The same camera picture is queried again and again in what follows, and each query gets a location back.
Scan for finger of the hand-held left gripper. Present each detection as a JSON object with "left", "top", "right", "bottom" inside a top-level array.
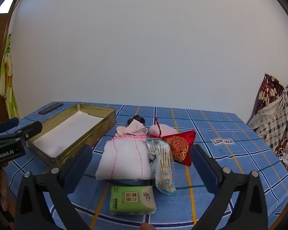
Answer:
[
  {"left": 0, "top": 121, "right": 43, "bottom": 146},
  {"left": 0, "top": 117, "right": 20, "bottom": 136}
]

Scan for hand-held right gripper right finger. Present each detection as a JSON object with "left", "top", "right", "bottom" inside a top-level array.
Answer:
[{"left": 190, "top": 144, "right": 275, "bottom": 230}]

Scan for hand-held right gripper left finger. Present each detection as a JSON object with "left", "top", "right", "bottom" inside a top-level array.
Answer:
[{"left": 13, "top": 145, "right": 94, "bottom": 230}]

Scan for red gold brocade pouch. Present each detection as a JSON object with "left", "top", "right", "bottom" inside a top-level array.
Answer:
[{"left": 149, "top": 117, "right": 196, "bottom": 166}]

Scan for gold rectangular tin box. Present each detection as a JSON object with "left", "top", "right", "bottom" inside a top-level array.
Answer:
[{"left": 26, "top": 104, "right": 116, "bottom": 168}]

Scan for cotton swab packet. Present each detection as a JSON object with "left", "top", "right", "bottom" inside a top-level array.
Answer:
[{"left": 147, "top": 139, "right": 177, "bottom": 195}]

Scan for pink white towel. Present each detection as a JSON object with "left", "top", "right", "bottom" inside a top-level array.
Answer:
[{"left": 96, "top": 135, "right": 152, "bottom": 181}]

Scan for pink fluffy puff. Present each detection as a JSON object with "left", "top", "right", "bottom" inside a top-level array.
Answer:
[{"left": 147, "top": 124, "right": 177, "bottom": 138}]

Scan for green tissue pack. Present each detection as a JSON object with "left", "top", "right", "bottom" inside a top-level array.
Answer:
[{"left": 109, "top": 185, "right": 157, "bottom": 215}]

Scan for light pink cloth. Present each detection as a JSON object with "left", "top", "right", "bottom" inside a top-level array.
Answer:
[{"left": 116, "top": 120, "right": 148, "bottom": 137}]

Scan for dark purple velvet scrunchie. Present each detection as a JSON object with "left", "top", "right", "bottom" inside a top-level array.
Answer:
[{"left": 127, "top": 115, "right": 145, "bottom": 126}]

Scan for person's left hand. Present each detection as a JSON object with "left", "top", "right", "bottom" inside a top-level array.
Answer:
[{"left": 0, "top": 166, "right": 10, "bottom": 221}]

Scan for black remote control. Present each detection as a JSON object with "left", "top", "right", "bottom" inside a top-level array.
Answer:
[{"left": 38, "top": 103, "right": 63, "bottom": 114}]

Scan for white sheet label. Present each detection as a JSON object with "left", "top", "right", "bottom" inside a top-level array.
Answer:
[{"left": 211, "top": 138, "right": 235, "bottom": 146}]

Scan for blue plaid bedsheet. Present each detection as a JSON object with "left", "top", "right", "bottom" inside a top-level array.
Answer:
[{"left": 1, "top": 101, "right": 288, "bottom": 230}]

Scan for white foam tin lining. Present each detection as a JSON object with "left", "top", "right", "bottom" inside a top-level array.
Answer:
[{"left": 32, "top": 110, "right": 105, "bottom": 158}]

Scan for yellow green floral cloth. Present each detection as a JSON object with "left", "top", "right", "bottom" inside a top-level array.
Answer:
[{"left": 0, "top": 34, "right": 20, "bottom": 120}]

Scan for checked plaid cloth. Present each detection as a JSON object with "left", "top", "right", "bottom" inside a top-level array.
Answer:
[{"left": 248, "top": 76, "right": 288, "bottom": 168}]

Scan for maroon floral quilt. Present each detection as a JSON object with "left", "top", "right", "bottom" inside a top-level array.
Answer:
[{"left": 253, "top": 73, "right": 285, "bottom": 115}]

